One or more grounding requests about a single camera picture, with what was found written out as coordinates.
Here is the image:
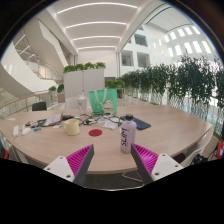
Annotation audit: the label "clear plastic cup with lid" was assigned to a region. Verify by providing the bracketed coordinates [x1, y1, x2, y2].
[76, 92, 88, 116]

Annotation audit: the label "pink drink bottle black cap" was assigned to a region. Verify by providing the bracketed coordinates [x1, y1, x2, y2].
[119, 113, 138, 155]

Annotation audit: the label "low green hedge planter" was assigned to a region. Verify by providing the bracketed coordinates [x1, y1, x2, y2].
[104, 78, 126, 90]

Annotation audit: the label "white tissue packet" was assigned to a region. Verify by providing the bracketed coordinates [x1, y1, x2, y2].
[102, 119, 119, 131]

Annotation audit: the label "black cable bundle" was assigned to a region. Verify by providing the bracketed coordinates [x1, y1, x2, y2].
[74, 112, 122, 126]

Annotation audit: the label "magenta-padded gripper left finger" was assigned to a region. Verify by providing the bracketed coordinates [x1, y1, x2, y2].
[43, 143, 95, 188]

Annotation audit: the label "row of green trees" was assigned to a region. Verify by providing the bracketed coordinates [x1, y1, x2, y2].
[119, 54, 224, 114]

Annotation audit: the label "long white remote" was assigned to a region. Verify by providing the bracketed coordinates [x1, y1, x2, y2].
[12, 125, 20, 138]

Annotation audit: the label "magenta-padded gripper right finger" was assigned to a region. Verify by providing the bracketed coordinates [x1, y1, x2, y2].
[130, 143, 184, 186]

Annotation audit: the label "flat round red coaster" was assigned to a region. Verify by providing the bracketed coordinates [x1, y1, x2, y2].
[88, 128, 103, 138]

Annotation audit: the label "black chair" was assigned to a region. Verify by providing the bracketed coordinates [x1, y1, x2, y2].
[31, 101, 48, 112]

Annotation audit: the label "ceiling light strips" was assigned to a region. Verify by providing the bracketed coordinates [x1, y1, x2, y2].
[56, 2, 138, 51]

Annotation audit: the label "white planter partition with plants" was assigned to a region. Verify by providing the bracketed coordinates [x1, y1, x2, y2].
[63, 61, 107, 99]

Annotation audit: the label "pale yellow mug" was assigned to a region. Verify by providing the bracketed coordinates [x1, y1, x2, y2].
[62, 118, 81, 137]

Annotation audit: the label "white chair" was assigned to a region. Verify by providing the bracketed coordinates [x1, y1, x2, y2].
[64, 96, 91, 110]

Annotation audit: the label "dark blue keyboard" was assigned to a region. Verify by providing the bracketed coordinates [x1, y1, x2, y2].
[119, 115, 152, 131]

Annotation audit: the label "potted green plants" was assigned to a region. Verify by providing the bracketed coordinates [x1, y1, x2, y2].
[48, 83, 66, 104]

